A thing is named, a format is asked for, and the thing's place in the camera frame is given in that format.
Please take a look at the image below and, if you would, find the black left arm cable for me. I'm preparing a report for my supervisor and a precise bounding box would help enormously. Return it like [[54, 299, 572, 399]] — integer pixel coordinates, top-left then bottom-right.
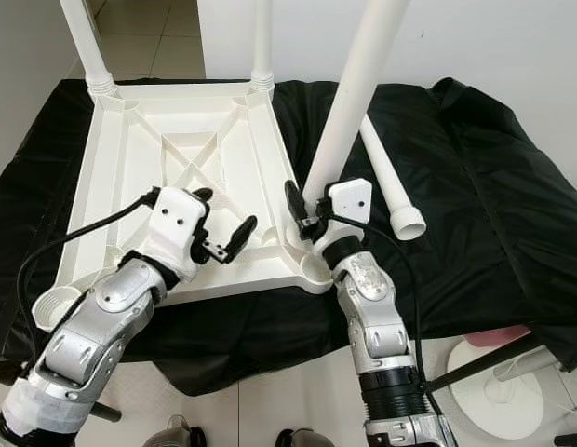
[[17, 191, 161, 318]]

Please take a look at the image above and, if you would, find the white plastic table leg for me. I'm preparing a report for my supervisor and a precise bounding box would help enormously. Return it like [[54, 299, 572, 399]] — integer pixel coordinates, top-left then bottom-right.
[[60, 0, 117, 94], [251, 0, 275, 92], [358, 114, 427, 241], [302, 0, 410, 206]]

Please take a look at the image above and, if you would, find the grey robot foot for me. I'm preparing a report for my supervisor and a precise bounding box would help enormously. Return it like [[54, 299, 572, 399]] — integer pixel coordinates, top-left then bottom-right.
[[144, 416, 206, 447], [275, 428, 336, 447]]

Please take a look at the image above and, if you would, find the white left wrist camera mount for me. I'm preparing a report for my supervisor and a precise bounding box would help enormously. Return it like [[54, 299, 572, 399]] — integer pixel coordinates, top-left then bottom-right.
[[130, 186, 210, 280]]

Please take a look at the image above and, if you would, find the pink plastic seat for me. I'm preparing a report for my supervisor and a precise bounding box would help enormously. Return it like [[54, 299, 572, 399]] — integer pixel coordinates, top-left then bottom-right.
[[461, 326, 531, 347]]

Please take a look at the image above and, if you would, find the black cloth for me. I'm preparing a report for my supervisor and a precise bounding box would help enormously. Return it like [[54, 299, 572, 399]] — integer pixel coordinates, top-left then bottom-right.
[[0, 76, 577, 397]]

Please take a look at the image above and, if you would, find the white plastic table top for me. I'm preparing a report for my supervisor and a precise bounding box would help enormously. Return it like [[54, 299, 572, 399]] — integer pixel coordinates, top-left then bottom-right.
[[37, 79, 336, 332]]

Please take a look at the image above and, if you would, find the grey robot left foot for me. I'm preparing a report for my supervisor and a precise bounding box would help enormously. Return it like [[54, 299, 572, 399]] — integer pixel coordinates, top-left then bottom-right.
[[144, 416, 206, 447]]

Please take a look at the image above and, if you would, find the grey robot right foot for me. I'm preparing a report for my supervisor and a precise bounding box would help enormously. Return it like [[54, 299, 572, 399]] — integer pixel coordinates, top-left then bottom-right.
[[275, 428, 336, 447]]

